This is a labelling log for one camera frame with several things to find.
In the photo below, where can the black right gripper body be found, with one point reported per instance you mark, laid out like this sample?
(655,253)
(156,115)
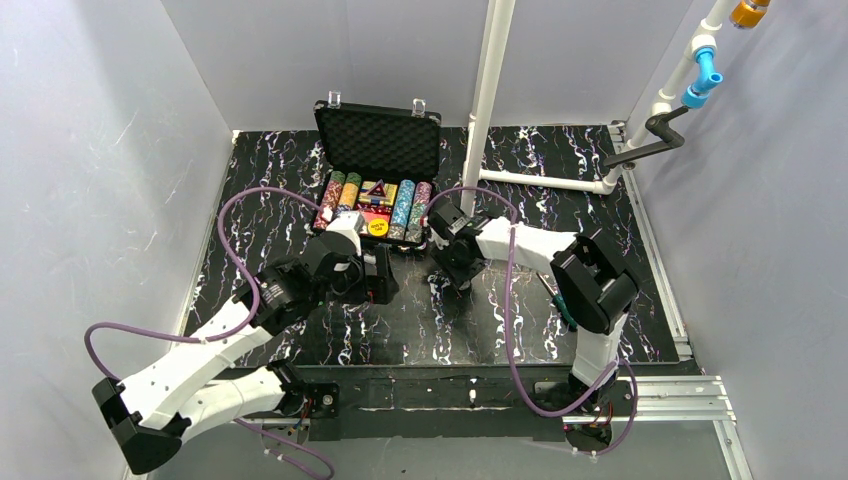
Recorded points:
(460,266)

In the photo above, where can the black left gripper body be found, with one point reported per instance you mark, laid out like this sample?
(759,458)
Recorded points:
(381,283)

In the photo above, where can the yellow big blind button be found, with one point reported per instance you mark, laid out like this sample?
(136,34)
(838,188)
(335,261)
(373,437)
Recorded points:
(378,227)

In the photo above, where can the triangular all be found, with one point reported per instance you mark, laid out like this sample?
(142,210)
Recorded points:
(376,192)

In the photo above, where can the red playing card deck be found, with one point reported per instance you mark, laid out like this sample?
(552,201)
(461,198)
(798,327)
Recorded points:
(366,218)

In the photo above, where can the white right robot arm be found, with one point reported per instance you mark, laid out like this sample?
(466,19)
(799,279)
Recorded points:
(597,285)

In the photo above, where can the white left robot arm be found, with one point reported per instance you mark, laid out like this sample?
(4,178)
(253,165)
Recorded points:
(151,414)

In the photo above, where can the black poker set case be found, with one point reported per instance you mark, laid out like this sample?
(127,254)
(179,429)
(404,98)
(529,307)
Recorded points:
(379,143)

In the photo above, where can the white-grey poker chip stack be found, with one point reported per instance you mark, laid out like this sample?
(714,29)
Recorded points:
(396,232)
(414,236)

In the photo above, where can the purple poker chip stack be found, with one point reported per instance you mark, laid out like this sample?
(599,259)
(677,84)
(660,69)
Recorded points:
(422,193)

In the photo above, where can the light blue poker chip stack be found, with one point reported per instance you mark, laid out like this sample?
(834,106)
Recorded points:
(403,203)

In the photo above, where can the red dice row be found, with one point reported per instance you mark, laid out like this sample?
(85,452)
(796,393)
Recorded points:
(379,209)

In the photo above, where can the yellow poker chip stack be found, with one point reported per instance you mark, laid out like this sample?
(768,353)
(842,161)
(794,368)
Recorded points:
(348,197)

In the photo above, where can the blue yellow card deck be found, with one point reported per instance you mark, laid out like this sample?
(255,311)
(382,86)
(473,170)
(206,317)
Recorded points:
(391,190)

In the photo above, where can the red poker chip stack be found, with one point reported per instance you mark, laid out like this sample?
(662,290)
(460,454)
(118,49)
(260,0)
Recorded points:
(328,205)

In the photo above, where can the olive green poker chip stack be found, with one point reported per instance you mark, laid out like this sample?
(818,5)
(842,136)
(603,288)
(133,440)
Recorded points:
(353,178)
(337,179)

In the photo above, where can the blue pipe fitting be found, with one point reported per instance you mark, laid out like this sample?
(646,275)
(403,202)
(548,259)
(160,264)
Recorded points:
(698,92)

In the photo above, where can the orange pipe fitting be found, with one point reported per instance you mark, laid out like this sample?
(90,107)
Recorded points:
(747,14)

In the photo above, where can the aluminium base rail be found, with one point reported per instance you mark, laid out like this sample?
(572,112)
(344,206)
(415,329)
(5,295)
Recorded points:
(483,402)

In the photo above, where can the green handle screwdriver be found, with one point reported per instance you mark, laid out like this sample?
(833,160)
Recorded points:
(559,303)

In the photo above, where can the white PVC pipe frame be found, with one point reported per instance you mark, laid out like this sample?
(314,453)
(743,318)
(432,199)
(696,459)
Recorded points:
(583,62)

